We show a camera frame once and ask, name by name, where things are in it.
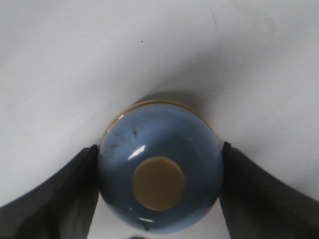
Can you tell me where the blue dome desk bell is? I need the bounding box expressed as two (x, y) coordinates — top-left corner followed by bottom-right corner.
(97, 100), (224, 234)

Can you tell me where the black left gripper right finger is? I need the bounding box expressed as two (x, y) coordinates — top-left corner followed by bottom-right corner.
(219, 142), (319, 239)

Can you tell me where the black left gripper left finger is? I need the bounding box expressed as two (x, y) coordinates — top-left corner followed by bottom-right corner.
(0, 145), (99, 239)

